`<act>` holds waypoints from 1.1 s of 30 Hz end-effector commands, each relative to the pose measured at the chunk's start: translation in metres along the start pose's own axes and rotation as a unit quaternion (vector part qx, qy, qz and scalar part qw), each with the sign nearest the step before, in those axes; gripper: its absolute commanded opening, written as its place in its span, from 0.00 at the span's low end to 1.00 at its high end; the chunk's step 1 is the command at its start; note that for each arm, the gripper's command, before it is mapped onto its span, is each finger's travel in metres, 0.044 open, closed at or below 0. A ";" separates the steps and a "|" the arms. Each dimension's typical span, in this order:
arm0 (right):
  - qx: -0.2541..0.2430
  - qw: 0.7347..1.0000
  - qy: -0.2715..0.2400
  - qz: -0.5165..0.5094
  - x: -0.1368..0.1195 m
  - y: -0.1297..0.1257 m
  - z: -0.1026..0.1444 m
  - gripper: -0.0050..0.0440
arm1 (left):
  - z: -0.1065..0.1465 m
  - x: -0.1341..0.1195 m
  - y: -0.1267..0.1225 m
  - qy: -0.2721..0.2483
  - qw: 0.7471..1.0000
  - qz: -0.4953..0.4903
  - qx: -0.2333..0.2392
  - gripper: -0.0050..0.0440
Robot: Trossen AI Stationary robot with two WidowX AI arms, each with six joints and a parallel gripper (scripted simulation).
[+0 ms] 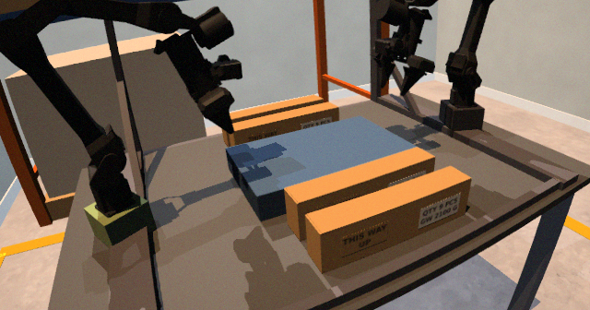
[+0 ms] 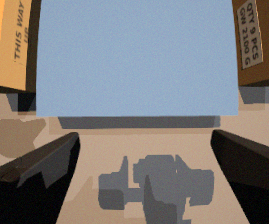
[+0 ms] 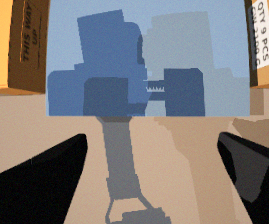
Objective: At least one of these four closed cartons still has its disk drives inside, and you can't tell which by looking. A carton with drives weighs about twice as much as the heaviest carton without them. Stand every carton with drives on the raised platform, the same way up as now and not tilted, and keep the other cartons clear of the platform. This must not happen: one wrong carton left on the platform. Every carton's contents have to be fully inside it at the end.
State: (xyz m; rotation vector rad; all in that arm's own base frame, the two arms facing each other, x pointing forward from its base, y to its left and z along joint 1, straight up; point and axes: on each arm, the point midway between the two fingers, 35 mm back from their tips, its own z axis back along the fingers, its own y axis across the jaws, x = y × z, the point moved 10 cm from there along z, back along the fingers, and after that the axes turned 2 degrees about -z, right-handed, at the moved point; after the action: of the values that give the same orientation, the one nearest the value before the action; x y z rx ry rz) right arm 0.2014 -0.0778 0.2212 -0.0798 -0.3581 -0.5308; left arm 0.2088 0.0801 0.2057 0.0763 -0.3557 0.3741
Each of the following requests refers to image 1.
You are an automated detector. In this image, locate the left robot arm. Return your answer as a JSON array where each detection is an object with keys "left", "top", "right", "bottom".
[{"left": 373, "top": 0, "right": 494, "bottom": 108}]

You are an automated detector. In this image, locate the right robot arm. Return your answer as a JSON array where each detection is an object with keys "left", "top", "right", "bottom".
[{"left": 0, "top": 0, "right": 242, "bottom": 218}]

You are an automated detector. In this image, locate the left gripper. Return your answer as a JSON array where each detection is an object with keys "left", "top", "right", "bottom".
[{"left": 370, "top": 29, "right": 435, "bottom": 96}]

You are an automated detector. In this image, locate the orange cardboard box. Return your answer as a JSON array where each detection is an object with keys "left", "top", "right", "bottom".
[
  {"left": 221, "top": 95, "right": 324, "bottom": 147},
  {"left": 284, "top": 148, "right": 435, "bottom": 241},
  {"left": 305, "top": 166, "right": 472, "bottom": 273},
  {"left": 229, "top": 102, "right": 339, "bottom": 147}
]

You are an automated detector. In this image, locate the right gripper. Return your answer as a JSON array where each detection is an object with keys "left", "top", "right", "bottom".
[{"left": 177, "top": 55, "right": 235, "bottom": 134}]

